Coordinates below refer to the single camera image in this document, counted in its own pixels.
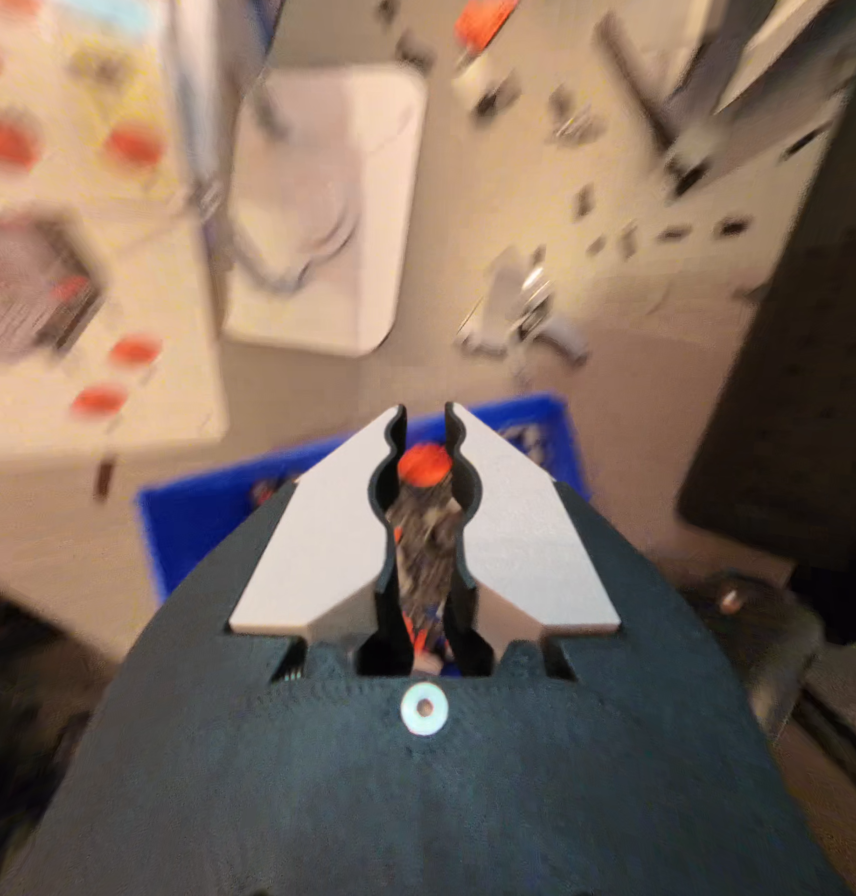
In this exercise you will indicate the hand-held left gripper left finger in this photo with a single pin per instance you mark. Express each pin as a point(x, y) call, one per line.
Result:
point(316, 546)

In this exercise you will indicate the white toy piece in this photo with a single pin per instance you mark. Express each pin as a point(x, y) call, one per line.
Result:
point(480, 77)

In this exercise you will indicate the grey metal chair bracket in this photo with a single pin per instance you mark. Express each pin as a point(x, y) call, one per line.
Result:
point(763, 630)

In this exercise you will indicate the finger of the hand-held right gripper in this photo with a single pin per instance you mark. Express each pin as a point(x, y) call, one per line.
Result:
point(791, 49)
point(721, 133)

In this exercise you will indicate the long black beam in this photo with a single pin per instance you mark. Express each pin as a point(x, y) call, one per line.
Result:
point(638, 84)

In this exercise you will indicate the blue plastic bin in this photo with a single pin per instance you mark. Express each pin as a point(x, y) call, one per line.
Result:
point(190, 518)

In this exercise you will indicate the orange toy piece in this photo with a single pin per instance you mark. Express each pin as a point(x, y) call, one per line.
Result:
point(484, 21)

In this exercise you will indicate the small black pins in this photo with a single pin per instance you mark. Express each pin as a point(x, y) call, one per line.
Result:
point(732, 227)

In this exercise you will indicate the white tablet stand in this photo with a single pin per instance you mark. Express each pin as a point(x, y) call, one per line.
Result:
point(372, 210)

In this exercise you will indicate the light grey block with holes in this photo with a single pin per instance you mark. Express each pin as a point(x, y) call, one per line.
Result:
point(512, 294)

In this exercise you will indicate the pile of toy building pieces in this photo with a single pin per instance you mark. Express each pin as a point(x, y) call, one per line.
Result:
point(428, 532)

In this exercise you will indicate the white printed instruction sheet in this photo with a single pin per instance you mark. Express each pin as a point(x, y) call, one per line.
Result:
point(85, 280)

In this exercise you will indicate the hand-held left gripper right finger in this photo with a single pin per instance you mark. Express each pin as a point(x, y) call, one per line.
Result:
point(533, 546)

